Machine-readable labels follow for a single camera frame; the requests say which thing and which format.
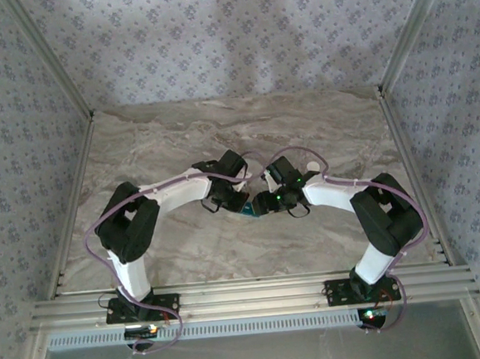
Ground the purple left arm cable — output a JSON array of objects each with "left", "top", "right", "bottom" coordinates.
[{"left": 78, "top": 148, "right": 281, "bottom": 359}]

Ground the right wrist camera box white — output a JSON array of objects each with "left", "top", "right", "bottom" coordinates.
[{"left": 261, "top": 171, "right": 279, "bottom": 194}]

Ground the aluminium frame post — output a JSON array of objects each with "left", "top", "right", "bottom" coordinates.
[
  {"left": 1, "top": 0, "right": 95, "bottom": 126},
  {"left": 370, "top": 0, "right": 463, "bottom": 95}
]

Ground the grey metal lower panel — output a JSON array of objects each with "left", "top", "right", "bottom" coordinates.
[{"left": 35, "top": 316, "right": 480, "bottom": 359}]

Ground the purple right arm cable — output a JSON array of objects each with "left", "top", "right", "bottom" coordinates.
[{"left": 262, "top": 134, "right": 437, "bottom": 342}]

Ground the aluminium table side rail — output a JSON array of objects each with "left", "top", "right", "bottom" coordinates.
[
  {"left": 33, "top": 114, "right": 109, "bottom": 300},
  {"left": 376, "top": 83, "right": 456, "bottom": 271}
]

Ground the teal weekly pill organizer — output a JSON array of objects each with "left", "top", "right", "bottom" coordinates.
[{"left": 240, "top": 200, "right": 265, "bottom": 223}]

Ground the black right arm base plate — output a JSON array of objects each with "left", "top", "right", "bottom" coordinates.
[{"left": 322, "top": 274, "right": 403, "bottom": 308}]

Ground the grey slotted cable duct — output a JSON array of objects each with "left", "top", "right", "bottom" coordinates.
[{"left": 43, "top": 307, "right": 367, "bottom": 353}]

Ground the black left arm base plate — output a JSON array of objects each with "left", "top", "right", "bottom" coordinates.
[{"left": 104, "top": 292, "right": 182, "bottom": 327}]

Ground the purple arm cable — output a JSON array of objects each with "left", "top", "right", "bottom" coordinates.
[
  {"left": 262, "top": 134, "right": 437, "bottom": 342},
  {"left": 78, "top": 148, "right": 281, "bottom": 359}
]

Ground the aluminium mounting rail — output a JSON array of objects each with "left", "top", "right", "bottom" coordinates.
[{"left": 27, "top": 260, "right": 480, "bottom": 334}]

